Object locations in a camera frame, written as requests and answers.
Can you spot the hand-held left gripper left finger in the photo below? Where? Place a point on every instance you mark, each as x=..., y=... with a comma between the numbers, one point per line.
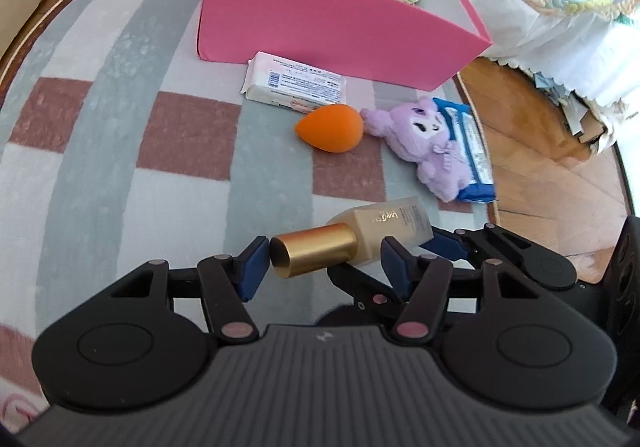
x=255, y=264

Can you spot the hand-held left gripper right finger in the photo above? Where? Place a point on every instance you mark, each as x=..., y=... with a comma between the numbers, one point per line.
x=395, y=267

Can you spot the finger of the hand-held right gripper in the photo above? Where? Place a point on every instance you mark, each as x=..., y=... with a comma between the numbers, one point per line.
x=447, y=244
x=360, y=289

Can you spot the foundation bottle with gold cap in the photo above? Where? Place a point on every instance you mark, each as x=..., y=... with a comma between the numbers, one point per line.
x=370, y=232

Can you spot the blue wipes packet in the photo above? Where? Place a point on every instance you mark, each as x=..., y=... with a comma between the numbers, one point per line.
x=475, y=152

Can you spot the purple plush toy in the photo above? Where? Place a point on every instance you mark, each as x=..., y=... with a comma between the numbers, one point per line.
x=430, y=147

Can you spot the orange makeup sponge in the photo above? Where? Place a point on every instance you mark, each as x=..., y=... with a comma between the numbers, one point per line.
x=332, y=127

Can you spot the pink cardboard box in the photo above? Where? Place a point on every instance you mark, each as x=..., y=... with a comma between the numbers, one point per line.
x=325, y=27

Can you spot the folded cardboard sheets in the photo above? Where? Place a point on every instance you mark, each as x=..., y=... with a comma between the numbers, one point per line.
x=590, y=127

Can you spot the white tissue packet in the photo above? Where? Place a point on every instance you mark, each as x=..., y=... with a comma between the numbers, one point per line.
x=295, y=82

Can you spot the checked grey and brown rug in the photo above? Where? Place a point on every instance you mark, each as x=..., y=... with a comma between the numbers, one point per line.
x=100, y=127

